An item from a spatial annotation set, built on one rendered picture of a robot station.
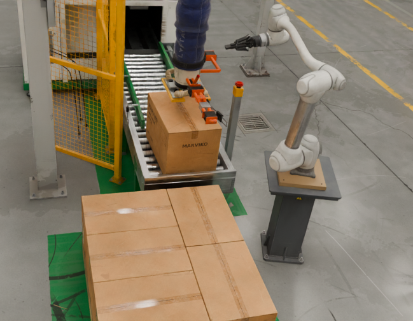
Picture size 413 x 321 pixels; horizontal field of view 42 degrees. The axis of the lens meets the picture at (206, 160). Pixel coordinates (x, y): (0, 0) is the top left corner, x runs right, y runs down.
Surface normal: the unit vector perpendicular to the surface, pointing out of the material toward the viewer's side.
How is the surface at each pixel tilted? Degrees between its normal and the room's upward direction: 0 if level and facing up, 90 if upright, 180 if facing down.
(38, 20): 90
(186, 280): 0
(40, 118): 90
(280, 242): 90
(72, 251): 0
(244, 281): 0
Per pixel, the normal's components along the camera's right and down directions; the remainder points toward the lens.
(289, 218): -0.01, 0.57
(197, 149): 0.33, 0.57
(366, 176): 0.11, -0.81
